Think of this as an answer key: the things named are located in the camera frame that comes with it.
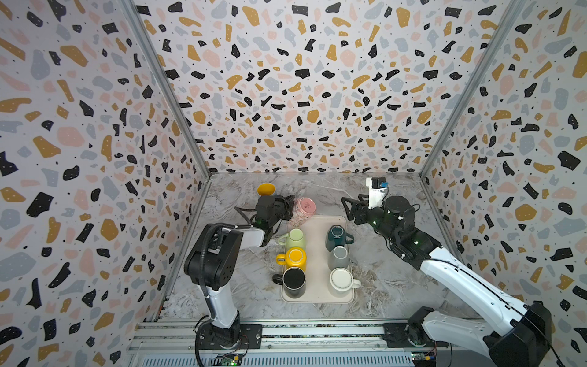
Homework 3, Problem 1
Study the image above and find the dark green mug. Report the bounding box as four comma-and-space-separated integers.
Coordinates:
325, 225, 355, 252

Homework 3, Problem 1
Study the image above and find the black mug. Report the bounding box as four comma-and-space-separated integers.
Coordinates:
272, 267, 307, 298

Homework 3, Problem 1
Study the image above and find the beige rectangular tray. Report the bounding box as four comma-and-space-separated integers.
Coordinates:
281, 215, 354, 304

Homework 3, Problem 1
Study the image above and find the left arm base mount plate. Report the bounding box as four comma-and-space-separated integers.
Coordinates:
195, 321, 263, 350

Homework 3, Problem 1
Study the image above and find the black corrugated cable conduit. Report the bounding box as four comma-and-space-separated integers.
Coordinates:
194, 222, 239, 299

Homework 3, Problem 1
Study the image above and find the pink patterned mug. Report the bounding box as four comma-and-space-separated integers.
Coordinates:
288, 197, 316, 229

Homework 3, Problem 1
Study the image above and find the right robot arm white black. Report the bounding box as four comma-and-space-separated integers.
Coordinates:
341, 195, 552, 366

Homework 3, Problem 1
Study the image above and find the blue butterfly mug yellow inside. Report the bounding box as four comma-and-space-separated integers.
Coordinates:
257, 183, 276, 197

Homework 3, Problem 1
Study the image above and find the aluminium corner post left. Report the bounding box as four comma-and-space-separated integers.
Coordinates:
119, 0, 211, 181

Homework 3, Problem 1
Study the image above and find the white mug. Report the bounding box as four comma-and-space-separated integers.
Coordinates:
329, 268, 362, 298

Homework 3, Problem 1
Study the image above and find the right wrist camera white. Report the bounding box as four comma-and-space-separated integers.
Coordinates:
366, 177, 388, 209

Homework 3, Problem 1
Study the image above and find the aluminium corner post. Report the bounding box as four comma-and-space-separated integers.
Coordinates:
419, 0, 524, 181
119, 0, 211, 181

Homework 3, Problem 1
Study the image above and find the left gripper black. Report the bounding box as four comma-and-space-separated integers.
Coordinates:
266, 195, 293, 230

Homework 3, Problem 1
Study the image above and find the aluminium corner post right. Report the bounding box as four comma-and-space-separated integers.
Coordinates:
419, 0, 524, 181

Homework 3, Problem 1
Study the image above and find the light green mug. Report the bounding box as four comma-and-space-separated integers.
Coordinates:
276, 229, 306, 252

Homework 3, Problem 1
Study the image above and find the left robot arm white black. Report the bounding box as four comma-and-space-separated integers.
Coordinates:
183, 195, 295, 349

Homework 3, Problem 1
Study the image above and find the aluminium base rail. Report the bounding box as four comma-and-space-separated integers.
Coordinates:
123, 319, 494, 366

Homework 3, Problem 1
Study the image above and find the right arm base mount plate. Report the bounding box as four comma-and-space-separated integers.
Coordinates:
382, 321, 449, 348

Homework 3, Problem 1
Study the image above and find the grey mug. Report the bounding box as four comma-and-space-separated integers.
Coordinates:
328, 246, 350, 271

